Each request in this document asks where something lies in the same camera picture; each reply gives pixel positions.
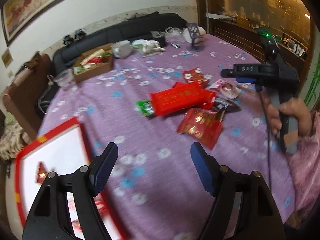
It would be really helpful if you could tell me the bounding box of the cardboard snack box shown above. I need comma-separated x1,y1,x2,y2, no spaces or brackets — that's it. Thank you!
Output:
72,43,113,83

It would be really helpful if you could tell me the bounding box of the purple floral tablecloth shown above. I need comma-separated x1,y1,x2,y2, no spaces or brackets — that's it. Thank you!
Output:
39,35,295,239

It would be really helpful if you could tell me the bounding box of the dark red gold snack packet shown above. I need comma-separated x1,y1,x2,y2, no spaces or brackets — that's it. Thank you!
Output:
177,108,225,150

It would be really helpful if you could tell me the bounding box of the clear plastic cup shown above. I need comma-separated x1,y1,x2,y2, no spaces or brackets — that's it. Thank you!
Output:
54,69,73,88

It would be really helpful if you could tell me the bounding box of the large red snack packet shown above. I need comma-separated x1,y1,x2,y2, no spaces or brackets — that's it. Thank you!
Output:
150,82,217,116

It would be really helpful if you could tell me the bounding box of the person's right hand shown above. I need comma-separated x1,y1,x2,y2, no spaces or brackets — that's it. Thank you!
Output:
267,99,313,138

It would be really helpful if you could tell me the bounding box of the white round container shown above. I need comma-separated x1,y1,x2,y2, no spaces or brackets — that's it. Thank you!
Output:
183,27,206,43

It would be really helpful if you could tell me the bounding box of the pink sleeve forearm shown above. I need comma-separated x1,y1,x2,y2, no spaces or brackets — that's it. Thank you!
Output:
287,111,319,218

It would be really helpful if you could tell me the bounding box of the black snack packet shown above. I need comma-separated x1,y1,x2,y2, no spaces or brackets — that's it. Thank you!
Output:
212,97,228,112

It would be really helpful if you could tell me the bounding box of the red floral snack packet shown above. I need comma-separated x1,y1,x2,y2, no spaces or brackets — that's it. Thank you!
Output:
183,67,209,88

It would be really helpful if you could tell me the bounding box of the white cloth bundle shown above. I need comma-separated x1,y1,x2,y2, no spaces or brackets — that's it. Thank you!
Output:
131,39,166,56

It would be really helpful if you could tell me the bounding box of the framed wall painting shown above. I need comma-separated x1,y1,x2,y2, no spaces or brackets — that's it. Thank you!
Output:
1,0,62,46

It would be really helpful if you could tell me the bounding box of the black phone stand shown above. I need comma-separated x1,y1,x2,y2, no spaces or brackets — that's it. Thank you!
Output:
187,22,204,51

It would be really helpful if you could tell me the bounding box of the black leather sofa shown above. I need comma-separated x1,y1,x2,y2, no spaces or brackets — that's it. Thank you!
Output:
52,12,187,75

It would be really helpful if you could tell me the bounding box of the white ceramic mug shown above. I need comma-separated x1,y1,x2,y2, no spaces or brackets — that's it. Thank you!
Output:
111,40,133,59

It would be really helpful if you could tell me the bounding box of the brown armchair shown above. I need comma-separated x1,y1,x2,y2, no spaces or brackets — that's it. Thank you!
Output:
2,52,52,140

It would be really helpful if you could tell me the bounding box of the green snack packet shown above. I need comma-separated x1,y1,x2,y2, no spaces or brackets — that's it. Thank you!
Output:
136,101,155,117

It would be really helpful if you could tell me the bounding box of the red rimmed white tray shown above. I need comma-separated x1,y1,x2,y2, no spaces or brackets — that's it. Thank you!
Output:
15,118,130,239

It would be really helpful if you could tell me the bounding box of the pink white snack packet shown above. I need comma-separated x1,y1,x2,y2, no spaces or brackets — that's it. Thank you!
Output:
209,79,241,99

